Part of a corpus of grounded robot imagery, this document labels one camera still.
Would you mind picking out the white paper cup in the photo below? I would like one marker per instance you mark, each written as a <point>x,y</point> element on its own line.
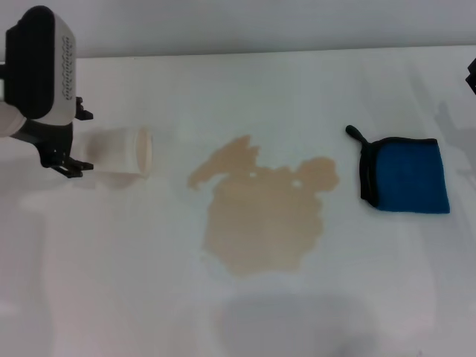
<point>122,152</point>

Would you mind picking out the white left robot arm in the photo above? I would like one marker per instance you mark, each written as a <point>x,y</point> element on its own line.
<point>9,121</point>

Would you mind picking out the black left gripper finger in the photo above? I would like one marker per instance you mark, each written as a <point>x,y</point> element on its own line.
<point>83,112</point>
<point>72,169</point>

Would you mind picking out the blue rag with black trim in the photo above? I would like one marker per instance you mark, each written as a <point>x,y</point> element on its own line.
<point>409,178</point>

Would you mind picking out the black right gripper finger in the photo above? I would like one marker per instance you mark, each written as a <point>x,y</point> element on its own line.
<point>472,76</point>

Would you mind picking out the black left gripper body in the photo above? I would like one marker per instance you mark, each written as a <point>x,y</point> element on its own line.
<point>52,143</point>

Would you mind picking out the brown water stain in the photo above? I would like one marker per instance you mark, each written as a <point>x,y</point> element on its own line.
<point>260,215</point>

